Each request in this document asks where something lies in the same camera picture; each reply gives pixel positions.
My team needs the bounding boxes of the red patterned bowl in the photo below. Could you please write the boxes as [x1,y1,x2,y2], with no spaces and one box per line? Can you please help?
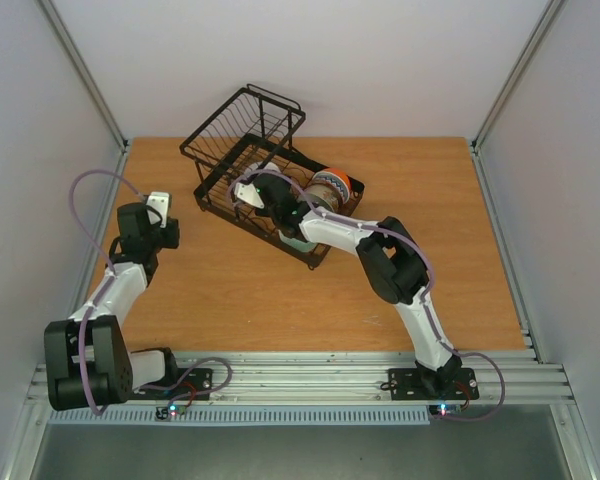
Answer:
[305,169,351,213]

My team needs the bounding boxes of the black wire dish rack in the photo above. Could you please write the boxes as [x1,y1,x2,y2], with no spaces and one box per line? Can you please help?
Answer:
[180,84,365,269]

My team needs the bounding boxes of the white ribbed bowl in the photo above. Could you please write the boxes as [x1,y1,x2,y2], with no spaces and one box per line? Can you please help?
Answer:
[244,162,281,181]

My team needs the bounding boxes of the plain white bowl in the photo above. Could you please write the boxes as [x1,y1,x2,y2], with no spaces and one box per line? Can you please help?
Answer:
[305,184,343,214]

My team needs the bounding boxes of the white bowl with orange outside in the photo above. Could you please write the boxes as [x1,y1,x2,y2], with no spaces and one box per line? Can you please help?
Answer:
[322,168,352,204]

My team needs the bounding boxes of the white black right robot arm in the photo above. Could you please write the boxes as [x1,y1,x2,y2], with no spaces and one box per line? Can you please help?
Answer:
[234,169,462,398]

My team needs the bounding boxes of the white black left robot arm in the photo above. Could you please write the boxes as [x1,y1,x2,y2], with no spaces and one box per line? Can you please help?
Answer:
[44,192,182,415]

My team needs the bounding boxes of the left green led board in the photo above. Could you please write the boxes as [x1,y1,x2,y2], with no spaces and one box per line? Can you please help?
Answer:
[155,405,188,421]

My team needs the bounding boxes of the green led board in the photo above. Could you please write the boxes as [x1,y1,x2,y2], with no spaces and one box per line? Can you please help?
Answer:
[155,405,188,421]
[429,402,467,417]

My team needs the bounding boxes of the right green led board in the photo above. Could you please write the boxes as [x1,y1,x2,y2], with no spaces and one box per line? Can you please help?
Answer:
[429,402,467,417]

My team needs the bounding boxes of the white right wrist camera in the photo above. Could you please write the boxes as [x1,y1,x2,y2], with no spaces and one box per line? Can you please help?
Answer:
[233,182,265,209]

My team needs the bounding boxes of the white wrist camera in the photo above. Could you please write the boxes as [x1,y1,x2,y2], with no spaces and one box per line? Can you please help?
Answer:
[233,182,265,209]
[145,191,172,228]

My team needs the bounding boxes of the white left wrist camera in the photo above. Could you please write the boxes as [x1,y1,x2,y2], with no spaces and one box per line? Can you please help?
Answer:
[145,191,172,228]

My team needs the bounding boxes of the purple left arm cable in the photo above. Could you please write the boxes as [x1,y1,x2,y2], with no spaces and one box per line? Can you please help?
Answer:
[68,169,149,417]

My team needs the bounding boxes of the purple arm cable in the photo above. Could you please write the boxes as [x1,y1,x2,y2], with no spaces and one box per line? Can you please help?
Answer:
[68,169,149,417]
[227,169,506,426]

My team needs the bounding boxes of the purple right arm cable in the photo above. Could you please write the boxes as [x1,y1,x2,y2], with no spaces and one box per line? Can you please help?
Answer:
[227,169,506,426]

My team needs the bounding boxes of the aluminium front frame rails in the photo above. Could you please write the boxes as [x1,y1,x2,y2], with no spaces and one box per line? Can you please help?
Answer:
[26,349,576,406]

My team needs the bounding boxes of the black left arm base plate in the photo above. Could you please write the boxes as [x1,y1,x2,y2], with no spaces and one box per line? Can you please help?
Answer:
[130,368,213,402]

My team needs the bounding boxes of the grey slotted cable duct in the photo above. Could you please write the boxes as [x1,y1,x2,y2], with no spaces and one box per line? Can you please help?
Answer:
[49,405,430,427]

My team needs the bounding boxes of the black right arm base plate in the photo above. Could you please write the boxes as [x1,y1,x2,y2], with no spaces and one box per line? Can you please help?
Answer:
[380,368,480,401]

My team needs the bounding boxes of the aluminium left frame post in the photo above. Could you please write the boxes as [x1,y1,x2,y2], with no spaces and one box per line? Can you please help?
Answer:
[35,0,129,152]

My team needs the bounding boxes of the aluminium frame post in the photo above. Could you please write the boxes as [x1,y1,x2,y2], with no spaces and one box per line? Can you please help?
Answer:
[35,0,129,152]
[470,0,566,153]

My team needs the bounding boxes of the aluminium right frame post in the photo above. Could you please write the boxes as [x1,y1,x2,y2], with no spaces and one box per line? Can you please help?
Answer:
[470,0,566,153]

